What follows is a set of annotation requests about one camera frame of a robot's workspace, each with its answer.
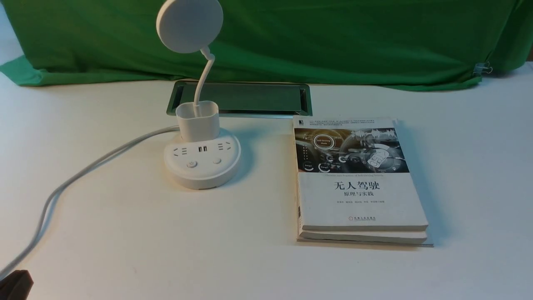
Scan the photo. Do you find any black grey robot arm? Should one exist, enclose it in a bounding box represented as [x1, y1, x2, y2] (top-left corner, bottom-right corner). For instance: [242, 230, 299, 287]
[0, 270, 34, 300]

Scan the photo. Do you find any white lamp power cable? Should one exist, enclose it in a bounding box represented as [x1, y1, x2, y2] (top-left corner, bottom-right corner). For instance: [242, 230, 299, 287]
[0, 125, 180, 280]

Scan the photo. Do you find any white desk lamp socket base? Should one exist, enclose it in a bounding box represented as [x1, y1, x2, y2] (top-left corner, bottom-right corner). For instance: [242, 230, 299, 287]
[156, 0, 242, 190]

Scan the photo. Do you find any metal desk cable grommet tray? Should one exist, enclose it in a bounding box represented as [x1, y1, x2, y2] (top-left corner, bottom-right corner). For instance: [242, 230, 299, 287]
[167, 80, 313, 118]

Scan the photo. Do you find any upper white paperback book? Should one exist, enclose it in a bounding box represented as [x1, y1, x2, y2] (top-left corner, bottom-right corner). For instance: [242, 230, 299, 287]
[293, 116, 429, 231]

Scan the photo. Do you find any green backdrop cloth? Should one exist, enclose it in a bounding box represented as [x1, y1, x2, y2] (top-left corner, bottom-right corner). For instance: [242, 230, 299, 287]
[1, 0, 533, 91]

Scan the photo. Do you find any silver binder clip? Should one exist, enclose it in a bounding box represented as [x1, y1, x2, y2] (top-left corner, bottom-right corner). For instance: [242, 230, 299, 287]
[472, 61, 493, 76]

